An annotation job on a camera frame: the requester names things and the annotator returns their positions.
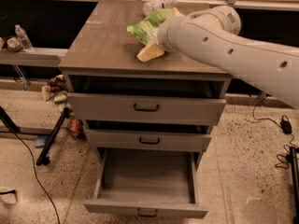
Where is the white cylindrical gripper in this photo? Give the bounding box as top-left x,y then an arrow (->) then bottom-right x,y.
137,7 -> 190,62

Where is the green rice chip bag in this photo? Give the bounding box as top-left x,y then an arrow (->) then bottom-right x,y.
127,8 -> 173,45

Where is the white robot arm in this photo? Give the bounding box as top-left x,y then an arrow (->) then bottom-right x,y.
157,6 -> 299,109

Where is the grey drawer cabinet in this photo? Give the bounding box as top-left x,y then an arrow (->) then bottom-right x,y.
58,0 -> 235,170

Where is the top grey drawer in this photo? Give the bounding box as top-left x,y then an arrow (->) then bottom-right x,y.
68,92 -> 226,126

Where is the grey drawer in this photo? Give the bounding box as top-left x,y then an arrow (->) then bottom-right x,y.
84,148 -> 207,218
85,129 -> 211,152
68,92 -> 226,126

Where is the middle grey drawer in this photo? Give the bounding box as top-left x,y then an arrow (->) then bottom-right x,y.
85,129 -> 211,152

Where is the bottom grey drawer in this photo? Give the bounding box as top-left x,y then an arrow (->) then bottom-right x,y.
84,148 -> 207,218

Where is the pile of snack bags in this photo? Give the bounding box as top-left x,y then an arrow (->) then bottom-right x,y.
41,75 -> 86,140

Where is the clear water bottle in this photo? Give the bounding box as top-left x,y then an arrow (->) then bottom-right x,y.
15,24 -> 34,51

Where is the brown basket with items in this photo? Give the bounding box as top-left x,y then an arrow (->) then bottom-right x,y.
0,36 -> 22,52

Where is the black power adapter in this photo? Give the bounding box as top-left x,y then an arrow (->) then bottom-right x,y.
280,115 -> 292,134

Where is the blue sponge on floor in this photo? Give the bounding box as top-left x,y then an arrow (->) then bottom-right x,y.
35,136 -> 48,148

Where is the black tripod leg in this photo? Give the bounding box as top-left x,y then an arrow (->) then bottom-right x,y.
36,107 -> 70,166

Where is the black stand right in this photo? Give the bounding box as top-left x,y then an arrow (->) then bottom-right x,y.
290,147 -> 299,224

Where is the black floor cable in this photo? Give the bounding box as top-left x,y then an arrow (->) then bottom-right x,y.
0,121 -> 62,224

